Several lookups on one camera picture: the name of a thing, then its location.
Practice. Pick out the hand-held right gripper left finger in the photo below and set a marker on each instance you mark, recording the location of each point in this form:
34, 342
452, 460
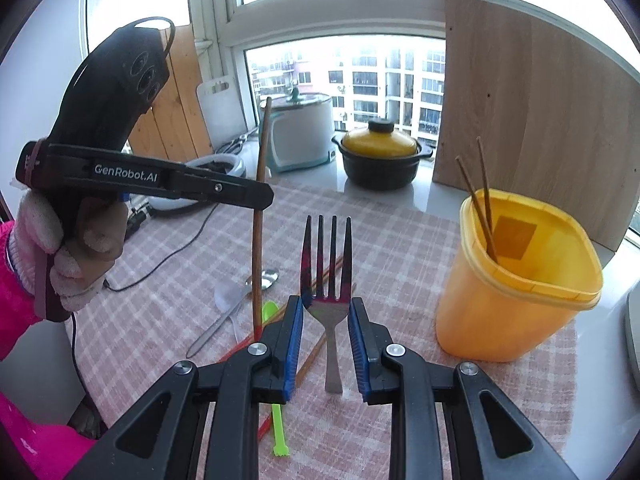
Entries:
292, 355

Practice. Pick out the metal spoon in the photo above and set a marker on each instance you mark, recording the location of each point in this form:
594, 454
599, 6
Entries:
265, 280

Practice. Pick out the pink plaid tablecloth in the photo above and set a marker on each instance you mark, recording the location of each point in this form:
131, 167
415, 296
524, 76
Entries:
400, 240

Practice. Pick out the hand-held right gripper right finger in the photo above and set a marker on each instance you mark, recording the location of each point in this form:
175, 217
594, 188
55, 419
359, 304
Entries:
360, 355

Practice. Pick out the grey round appliance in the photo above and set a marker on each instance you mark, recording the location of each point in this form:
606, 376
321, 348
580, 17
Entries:
632, 340

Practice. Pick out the person's left hand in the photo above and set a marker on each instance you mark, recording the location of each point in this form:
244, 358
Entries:
97, 240

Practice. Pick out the person's pink jacket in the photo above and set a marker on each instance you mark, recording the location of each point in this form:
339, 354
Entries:
35, 440

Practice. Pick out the person's left forearm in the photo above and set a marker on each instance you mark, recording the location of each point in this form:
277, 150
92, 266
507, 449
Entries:
17, 310

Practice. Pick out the white window frame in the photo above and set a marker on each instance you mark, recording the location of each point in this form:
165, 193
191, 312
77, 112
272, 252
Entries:
340, 7

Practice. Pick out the wooden slat panel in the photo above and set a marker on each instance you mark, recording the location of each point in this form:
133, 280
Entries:
180, 110

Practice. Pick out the white cutting board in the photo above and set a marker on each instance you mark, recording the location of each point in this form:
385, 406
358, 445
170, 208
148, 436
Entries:
225, 115

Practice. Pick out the clear plastic spoon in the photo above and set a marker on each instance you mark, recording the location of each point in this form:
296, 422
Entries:
227, 297

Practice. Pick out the yellow plastic container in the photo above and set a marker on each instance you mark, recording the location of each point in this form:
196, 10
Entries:
500, 310

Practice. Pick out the metal kitchen tool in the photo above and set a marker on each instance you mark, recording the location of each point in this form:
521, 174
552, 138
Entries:
237, 142

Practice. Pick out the metal fork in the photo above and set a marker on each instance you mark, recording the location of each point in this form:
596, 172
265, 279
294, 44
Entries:
334, 340

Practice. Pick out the light wooden board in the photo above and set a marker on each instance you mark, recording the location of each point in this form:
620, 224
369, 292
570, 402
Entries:
550, 110

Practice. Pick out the red chopstick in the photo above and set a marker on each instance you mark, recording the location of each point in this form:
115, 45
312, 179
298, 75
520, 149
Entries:
263, 425
240, 349

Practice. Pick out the green plastic spoon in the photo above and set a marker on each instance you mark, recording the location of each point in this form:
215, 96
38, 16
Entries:
279, 435

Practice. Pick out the black pot with yellow lid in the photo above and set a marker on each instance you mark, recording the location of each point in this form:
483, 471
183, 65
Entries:
380, 170

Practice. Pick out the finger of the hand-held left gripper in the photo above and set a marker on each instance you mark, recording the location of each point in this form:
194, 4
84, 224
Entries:
225, 189

